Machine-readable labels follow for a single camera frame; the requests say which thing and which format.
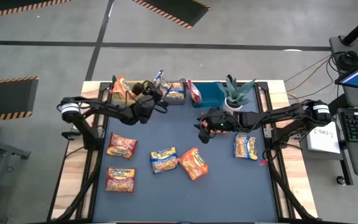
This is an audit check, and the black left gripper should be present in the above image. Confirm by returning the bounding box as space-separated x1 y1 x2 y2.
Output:
131 80 168 124

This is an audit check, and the blue Maruchan noodle packet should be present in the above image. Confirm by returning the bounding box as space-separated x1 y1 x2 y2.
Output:
152 69 167 91
163 82 185 100
233 133 259 161
149 146 180 175

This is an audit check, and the red Maruchan noodle packet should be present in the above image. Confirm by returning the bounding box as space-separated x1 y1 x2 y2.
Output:
106 133 139 161
105 167 136 194
186 80 203 104

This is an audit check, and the white plant pot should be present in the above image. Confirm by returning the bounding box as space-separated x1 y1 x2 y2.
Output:
222 98 244 114

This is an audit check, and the blue plastic bin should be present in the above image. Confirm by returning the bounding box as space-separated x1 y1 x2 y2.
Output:
189 82 226 109

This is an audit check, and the grey plastic bin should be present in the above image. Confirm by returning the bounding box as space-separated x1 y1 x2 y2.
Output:
150 78 188 106

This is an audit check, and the green snake plant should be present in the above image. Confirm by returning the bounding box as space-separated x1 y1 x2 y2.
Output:
216 74 257 106

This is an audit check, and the yellow plastic bin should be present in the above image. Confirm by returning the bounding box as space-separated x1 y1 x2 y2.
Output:
110 80 150 106

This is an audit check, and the black hazard-striped floor mat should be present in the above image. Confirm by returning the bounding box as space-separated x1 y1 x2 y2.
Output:
0 75 40 122
131 0 211 30
0 0 74 21

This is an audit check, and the white paper sign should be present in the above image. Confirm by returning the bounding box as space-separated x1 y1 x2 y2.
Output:
306 126 342 155

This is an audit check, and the grey computer case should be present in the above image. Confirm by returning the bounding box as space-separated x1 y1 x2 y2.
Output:
328 34 358 74

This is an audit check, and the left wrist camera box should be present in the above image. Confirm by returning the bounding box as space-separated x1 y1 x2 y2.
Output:
131 82 145 96

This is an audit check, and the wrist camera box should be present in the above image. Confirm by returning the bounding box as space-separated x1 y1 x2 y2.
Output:
196 129 213 145
131 82 145 96

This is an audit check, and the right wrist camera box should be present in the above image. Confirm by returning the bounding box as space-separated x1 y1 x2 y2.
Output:
196 129 213 145

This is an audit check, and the black aluminium table frame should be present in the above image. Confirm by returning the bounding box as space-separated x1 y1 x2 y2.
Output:
47 80 319 224

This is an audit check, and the black coiled cable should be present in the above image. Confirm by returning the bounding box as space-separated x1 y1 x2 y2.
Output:
335 50 358 73

